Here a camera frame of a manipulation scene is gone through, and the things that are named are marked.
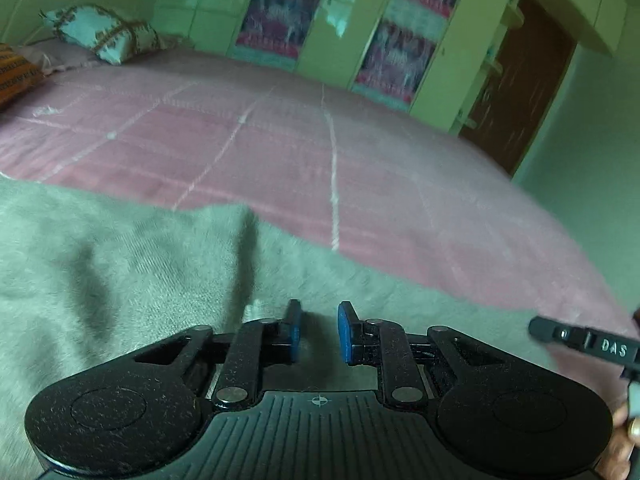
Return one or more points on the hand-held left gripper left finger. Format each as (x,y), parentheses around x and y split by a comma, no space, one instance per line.
(295,332)

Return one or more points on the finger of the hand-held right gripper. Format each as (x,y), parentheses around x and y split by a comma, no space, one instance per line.
(552,332)

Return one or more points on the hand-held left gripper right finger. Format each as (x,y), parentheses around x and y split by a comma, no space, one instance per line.
(345,332)

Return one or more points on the grey pants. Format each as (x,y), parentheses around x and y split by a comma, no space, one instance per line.
(150,270)

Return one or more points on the person's right hand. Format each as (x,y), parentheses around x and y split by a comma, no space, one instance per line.
(625,455)

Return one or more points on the bed with pink checked sheet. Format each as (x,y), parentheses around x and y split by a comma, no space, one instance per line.
(350,160)

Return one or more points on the brown wooden door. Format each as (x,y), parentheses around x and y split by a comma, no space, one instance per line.
(525,85)

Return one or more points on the corner shelf unit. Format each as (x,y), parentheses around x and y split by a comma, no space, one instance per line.
(492,60)

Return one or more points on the cream wardrobe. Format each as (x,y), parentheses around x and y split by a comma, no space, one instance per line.
(350,20)

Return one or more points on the teal patterned pillow with brown bands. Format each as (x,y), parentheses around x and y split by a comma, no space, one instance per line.
(100,32)

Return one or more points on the pink pillow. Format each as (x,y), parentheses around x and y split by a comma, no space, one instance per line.
(60,55)

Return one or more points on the orange striped pillow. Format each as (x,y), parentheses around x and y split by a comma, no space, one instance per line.
(17,72)

